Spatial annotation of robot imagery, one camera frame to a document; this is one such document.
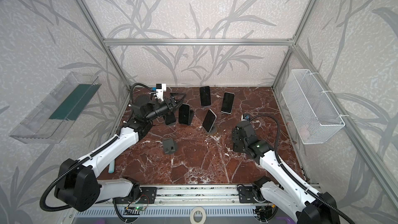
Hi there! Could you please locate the white-edged phone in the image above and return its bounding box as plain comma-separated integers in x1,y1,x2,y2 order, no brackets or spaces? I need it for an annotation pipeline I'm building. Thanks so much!
221,92,235,114

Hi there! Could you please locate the clear plastic wall bin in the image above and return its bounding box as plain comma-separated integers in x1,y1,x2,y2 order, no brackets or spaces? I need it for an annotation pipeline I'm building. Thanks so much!
9,72,101,144

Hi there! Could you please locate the white tape roll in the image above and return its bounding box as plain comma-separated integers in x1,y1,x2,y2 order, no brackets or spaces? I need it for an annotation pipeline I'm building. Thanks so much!
189,206,207,224

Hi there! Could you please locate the white wire mesh basket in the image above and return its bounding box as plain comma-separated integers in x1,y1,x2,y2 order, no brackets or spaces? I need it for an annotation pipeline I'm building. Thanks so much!
282,69,345,145

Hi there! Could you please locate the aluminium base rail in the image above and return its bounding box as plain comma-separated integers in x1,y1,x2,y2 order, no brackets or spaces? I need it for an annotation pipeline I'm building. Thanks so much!
62,183,324,207

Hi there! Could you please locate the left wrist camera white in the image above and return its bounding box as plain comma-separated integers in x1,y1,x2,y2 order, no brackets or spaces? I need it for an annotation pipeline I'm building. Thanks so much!
154,84,167,102

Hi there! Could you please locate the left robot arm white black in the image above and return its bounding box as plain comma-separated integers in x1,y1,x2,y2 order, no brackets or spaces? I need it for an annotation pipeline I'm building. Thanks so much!
39,93,186,212

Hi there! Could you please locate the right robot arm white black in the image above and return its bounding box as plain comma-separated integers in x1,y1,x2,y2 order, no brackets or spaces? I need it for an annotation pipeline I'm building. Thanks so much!
232,114,354,224

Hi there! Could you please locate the green-edged phone on stand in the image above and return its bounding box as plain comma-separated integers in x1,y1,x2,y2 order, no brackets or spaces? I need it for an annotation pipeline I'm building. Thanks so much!
178,104,194,125

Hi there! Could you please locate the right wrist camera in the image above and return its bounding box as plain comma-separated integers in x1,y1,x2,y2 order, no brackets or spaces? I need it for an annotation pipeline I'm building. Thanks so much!
242,114,251,121

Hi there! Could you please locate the purple-edged phone on stand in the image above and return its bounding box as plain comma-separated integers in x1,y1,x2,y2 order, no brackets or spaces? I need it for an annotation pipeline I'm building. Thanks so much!
163,112,176,126

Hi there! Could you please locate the black phone rear centre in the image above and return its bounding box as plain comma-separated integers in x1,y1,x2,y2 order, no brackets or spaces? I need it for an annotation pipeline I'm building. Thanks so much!
199,86,211,107

